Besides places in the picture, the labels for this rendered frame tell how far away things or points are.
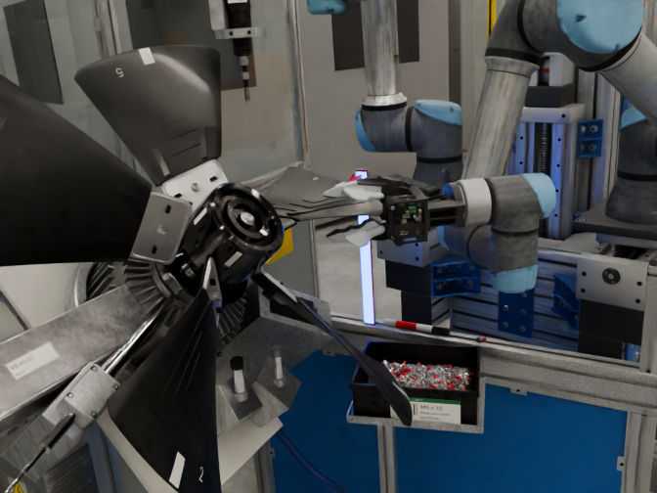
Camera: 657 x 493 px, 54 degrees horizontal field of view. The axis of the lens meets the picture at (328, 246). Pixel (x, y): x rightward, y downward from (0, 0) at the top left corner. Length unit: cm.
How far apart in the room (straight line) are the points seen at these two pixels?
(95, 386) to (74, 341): 9
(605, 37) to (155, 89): 67
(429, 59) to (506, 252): 460
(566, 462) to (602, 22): 81
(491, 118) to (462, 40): 658
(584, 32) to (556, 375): 60
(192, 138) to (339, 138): 404
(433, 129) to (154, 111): 81
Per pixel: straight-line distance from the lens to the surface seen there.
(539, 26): 112
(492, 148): 117
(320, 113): 486
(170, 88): 104
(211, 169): 96
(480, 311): 168
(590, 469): 140
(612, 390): 128
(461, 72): 775
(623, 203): 147
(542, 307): 160
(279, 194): 111
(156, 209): 86
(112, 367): 82
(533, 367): 129
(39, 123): 82
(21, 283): 102
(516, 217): 106
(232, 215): 86
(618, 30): 109
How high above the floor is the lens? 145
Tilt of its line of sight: 18 degrees down
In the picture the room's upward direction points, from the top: 4 degrees counter-clockwise
